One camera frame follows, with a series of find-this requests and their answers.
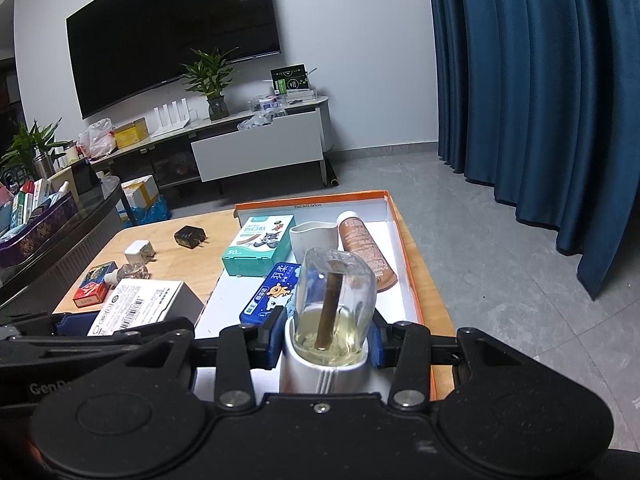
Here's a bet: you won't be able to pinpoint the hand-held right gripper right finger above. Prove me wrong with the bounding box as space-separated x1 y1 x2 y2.
369 315 531 409

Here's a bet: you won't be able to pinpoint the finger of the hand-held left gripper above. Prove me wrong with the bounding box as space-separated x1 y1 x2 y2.
0 316 196 357
0 312 98 341

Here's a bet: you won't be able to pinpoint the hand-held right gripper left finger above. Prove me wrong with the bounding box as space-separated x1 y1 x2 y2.
127 310 288 409

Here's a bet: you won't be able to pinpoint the white cardboard box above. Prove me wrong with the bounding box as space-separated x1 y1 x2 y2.
86 280 206 337

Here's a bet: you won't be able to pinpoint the red playing card box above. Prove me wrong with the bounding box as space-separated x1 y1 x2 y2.
72 262 118 308

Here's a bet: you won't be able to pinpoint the blue plastic box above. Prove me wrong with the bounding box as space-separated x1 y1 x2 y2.
239 261 301 325

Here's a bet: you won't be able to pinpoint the white plug-in vaporizer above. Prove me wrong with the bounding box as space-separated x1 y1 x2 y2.
278 305 372 393

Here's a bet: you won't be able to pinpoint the clear glass refill bottle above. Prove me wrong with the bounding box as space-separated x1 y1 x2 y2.
105 261 151 288

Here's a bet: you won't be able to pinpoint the white power adapter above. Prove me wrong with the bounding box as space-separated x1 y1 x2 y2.
124 240 156 266

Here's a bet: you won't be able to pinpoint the clear bottle with wick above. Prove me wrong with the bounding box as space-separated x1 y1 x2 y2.
292 247 377 361

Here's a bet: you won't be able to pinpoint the green bandage box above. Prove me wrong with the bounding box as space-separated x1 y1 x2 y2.
221 213 296 277

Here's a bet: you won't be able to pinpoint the bronze lotion tube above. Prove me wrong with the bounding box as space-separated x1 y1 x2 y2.
336 210 399 293

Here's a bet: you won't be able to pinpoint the black power adapter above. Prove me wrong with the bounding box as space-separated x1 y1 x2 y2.
174 226 207 250

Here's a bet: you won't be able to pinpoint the white flared plastic holder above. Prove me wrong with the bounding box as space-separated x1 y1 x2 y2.
290 221 342 263

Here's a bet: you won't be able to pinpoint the orange white cardboard box lid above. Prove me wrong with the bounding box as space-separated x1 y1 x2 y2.
192 189 441 401

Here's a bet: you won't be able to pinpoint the purple decorative tray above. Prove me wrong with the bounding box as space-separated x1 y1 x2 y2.
0 192 80 268

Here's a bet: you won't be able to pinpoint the dark glass round table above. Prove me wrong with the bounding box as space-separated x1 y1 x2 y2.
0 175 126 311

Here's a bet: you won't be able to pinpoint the blue plastic bag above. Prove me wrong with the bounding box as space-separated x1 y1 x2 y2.
117 195 171 226

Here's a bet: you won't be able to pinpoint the pile of small medicine boxes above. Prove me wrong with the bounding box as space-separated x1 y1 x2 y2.
0 177 71 241

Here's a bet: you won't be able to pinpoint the white taped carton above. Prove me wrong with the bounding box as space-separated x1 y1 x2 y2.
121 175 161 209

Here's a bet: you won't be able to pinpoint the tall leafy green plant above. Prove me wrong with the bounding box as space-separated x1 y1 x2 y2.
0 119 71 181

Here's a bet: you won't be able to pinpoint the white plastic bag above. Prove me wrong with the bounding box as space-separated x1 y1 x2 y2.
77 118 117 159

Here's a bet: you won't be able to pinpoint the white television cabinet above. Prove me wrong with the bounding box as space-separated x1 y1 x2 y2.
85 95 333 196

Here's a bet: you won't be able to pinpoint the yellow box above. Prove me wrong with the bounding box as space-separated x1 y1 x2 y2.
114 118 148 149

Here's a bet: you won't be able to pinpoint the white router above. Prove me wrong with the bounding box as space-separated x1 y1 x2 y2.
150 102 192 137

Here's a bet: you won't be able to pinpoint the clear plastic bags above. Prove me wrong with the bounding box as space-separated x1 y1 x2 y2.
237 112 273 132

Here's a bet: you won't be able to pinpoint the clear plastic organizer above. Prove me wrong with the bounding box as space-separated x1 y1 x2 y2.
250 91 318 113

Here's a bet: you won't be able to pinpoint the green plant in glass vase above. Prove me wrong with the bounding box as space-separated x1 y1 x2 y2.
180 47 241 122

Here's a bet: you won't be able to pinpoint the black and green box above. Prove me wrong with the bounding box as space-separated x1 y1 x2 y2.
270 63 312 98

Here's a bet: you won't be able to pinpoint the black television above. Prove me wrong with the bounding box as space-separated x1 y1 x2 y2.
66 0 282 120

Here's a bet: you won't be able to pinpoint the blue curtain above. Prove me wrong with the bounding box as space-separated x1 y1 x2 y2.
425 0 640 301

